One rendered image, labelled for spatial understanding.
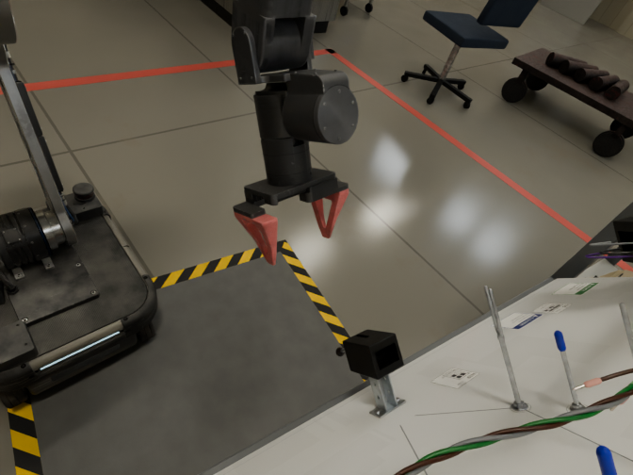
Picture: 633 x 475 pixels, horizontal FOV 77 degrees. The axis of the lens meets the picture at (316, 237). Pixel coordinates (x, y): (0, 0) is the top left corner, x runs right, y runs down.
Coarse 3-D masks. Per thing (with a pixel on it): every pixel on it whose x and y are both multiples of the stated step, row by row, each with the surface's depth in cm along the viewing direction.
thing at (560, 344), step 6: (558, 330) 42; (558, 336) 41; (558, 342) 41; (564, 342) 41; (558, 348) 42; (564, 348) 41; (564, 354) 41; (564, 360) 42; (564, 366) 42; (570, 372) 42; (570, 378) 42; (570, 384) 42; (576, 396) 42; (576, 402) 42; (570, 408) 42; (576, 408) 42
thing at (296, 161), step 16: (272, 144) 46; (288, 144) 45; (304, 144) 47; (272, 160) 47; (288, 160) 46; (304, 160) 47; (272, 176) 48; (288, 176) 47; (304, 176) 48; (320, 176) 50; (256, 192) 47; (272, 192) 46; (288, 192) 46
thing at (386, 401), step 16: (352, 336) 55; (368, 336) 53; (384, 336) 51; (336, 352) 60; (352, 352) 53; (368, 352) 49; (384, 352) 54; (400, 352) 52; (352, 368) 54; (368, 368) 50; (384, 368) 50; (384, 384) 54; (384, 400) 52; (400, 400) 54
